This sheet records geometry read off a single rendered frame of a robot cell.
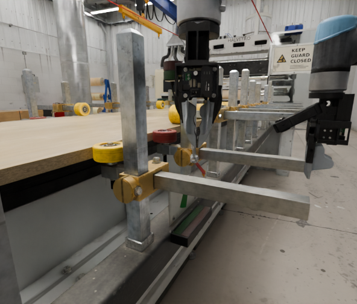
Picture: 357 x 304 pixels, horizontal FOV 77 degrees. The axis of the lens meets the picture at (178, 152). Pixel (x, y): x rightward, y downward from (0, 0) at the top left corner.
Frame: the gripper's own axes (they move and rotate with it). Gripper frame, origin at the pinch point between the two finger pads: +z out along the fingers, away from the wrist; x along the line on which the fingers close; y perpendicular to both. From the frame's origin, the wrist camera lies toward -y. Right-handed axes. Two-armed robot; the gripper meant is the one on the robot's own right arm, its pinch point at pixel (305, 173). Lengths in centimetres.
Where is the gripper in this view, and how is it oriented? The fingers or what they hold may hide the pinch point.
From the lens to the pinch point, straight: 66.8
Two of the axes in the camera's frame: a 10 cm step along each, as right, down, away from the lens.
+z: 0.1, 9.7, 2.3
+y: 8.9, 1.0, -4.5
